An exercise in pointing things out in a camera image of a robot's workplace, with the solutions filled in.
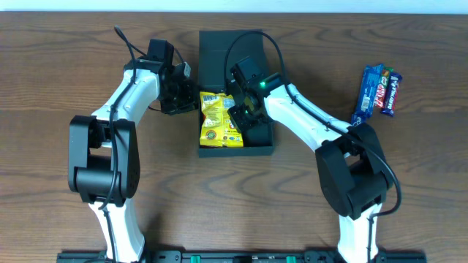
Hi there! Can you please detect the yellow snack bag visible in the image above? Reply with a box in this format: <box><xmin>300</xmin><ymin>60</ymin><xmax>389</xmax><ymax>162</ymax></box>
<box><xmin>199</xmin><ymin>91</ymin><xmax>244</xmax><ymax>148</ymax></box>

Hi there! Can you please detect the dark green box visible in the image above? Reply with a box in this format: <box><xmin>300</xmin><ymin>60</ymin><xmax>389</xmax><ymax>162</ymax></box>
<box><xmin>198</xmin><ymin>30</ymin><xmax>274</xmax><ymax>158</ymax></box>

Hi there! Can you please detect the blue biscuit bar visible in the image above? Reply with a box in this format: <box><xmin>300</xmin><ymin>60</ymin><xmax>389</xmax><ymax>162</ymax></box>
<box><xmin>354</xmin><ymin>64</ymin><xmax>384</xmax><ymax>122</ymax></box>

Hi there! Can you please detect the red KitKat bar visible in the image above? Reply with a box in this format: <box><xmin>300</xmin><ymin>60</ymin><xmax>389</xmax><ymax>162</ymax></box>
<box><xmin>374</xmin><ymin>68</ymin><xmax>391</xmax><ymax>108</ymax></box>

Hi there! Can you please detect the purple Dairy Milk bar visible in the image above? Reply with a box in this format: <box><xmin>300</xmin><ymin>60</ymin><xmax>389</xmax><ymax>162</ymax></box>
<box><xmin>380</xmin><ymin>72</ymin><xmax>402</xmax><ymax>117</ymax></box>

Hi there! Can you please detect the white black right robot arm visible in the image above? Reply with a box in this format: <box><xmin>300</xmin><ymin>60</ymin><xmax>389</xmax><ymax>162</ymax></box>
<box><xmin>227</xmin><ymin>57</ymin><xmax>394</xmax><ymax>262</ymax></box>

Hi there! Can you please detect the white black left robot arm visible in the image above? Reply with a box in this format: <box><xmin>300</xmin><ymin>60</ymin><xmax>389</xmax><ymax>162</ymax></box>
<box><xmin>57</xmin><ymin>39</ymin><xmax>198</xmax><ymax>262</ymax></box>

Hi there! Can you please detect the blue Eclipse mint pack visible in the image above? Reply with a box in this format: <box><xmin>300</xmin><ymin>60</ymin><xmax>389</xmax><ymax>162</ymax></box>
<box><xmin>351</xmin><ymin>113</ymin><xmax>367</xmax><ymax>126</ymax></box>

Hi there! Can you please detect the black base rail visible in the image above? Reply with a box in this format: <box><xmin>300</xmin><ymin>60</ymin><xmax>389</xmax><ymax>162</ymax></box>
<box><xmin>56</xmin><ymin>249</ymin><xmax>428</xmax><ymax>263</ymax></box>

